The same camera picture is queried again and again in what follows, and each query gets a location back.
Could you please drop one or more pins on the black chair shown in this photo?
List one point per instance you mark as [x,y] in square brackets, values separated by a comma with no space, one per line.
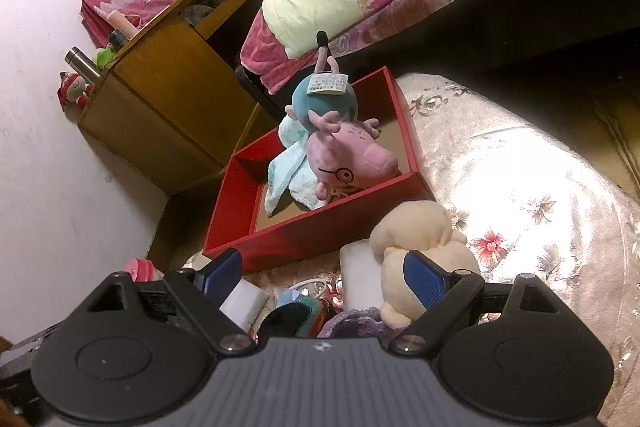
[252,92]

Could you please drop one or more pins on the wooden desk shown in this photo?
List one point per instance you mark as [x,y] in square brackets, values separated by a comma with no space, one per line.
[150,107]

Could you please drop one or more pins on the steel thermos bottle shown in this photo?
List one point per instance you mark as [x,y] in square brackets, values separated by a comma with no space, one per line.
[82,64]

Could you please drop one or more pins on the red and white doll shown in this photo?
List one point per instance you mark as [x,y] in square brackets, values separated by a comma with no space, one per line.
[72,89]

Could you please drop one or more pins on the purple fuzzy plush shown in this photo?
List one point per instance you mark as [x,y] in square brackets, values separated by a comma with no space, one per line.
[355,325]

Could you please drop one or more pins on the dark bed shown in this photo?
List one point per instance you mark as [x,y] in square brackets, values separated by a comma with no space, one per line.
[525,17]

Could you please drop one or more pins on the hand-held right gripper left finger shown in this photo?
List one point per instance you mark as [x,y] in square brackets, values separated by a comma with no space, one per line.
[220,269]

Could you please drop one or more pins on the pink pig plush with glasses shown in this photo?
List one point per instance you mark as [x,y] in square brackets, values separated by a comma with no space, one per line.
[350,149]

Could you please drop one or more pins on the white paper roll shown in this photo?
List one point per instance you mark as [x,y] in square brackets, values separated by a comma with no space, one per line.
[245,302]

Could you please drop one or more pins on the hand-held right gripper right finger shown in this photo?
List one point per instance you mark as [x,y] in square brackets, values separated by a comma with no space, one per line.
[425,279]

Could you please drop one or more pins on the red cardboard box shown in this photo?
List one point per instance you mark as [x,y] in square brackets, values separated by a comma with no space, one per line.
[300,237]

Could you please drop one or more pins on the dark green jar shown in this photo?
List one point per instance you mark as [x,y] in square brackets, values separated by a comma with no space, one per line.
[118,40]

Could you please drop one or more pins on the pale blue soft cloth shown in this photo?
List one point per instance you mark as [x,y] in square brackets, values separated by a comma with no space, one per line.
[290,177]

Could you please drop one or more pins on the green plush toy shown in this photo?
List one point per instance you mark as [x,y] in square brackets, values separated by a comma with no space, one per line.
[106,58]

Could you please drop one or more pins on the silver floral sheet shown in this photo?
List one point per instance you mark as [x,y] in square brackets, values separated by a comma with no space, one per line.
[525,187]

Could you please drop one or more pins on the pink plastic toy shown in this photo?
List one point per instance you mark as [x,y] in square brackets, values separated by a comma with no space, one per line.
[142,269]

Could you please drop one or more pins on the teal and black plush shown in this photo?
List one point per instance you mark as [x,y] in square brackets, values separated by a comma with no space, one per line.
[295,313]

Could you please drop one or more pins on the grey cloth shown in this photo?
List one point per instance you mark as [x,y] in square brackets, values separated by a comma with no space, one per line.
[200,9]

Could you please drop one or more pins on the white sponge block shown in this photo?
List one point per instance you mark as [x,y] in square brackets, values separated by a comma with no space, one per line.
[357,277]

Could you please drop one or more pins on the cream plush bear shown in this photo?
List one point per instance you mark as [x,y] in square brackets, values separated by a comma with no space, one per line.
[425,227]

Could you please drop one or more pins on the teal plush toy with tag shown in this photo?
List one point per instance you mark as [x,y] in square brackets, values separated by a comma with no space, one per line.
[325,104]

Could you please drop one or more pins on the pink cylinder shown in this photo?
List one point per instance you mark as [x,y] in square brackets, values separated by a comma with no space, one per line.
[120,23]

